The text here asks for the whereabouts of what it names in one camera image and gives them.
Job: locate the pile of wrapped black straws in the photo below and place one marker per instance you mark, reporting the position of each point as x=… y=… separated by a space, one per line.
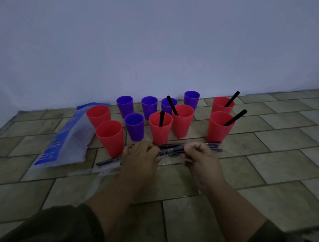
x=214 y=150

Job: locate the person's right forearm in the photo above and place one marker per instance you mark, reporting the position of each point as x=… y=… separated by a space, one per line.
x=231 y=214

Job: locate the person's left hand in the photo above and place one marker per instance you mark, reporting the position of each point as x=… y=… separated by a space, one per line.
x=138 y=162

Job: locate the group of red plastic cups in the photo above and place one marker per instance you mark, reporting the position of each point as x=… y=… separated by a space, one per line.
x=109 y=139

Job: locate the empty clear plastic wrappers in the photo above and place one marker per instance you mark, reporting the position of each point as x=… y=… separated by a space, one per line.
x=104 y=173

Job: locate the blue and white plastic bag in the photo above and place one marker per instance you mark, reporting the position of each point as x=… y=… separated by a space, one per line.
x=67 y=139

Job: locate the person's left fingers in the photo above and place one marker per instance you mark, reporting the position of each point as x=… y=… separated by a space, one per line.
x=153 y=152

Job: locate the person's right fingers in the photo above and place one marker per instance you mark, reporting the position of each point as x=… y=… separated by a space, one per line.
x=192 y=152

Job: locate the dark long-sleeved top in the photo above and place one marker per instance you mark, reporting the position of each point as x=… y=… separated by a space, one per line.
x=57 y=224

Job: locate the person's right hand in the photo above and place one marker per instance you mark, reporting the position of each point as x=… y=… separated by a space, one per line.
x=204 y=167

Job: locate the purple plastic cup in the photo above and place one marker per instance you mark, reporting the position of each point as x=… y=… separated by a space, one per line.
x=134 y=127
x=149 y=107
x=192 y=99
x=166 y=107
x=125 y=106

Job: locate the bare black drinking straw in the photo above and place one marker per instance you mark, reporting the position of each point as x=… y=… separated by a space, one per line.
x=235 y=117
x=161 y=118
x=232 y=99
x=172 y=105

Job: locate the person's left forearm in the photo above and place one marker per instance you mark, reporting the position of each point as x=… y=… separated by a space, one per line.
x=117 y=202

